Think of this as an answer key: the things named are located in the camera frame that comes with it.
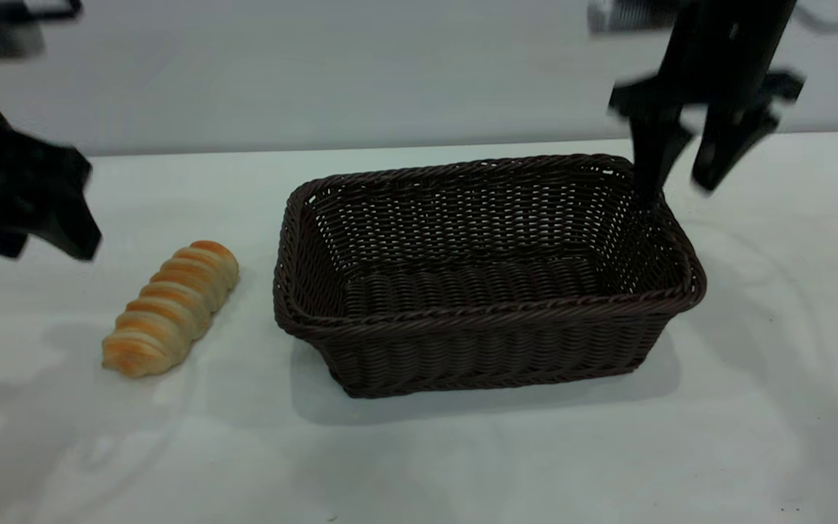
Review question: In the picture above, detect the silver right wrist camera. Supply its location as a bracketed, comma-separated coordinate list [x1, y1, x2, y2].
[586, 0, 683, 34]

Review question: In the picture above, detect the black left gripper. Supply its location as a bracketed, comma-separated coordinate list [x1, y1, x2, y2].
[0, 73, 103, 263]

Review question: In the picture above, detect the dark brown woven basket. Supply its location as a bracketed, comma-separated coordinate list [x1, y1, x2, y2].
[272, 153, 707, 400]

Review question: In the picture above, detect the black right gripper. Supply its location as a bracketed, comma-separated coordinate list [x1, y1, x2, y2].
[607, 0, 805, 210]

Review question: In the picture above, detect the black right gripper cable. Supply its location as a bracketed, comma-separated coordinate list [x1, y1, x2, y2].
[796, 0, 838, 34]

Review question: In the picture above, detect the golden ridged bread roll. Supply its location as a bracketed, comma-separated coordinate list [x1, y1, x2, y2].
[101, 240, 240, 379]

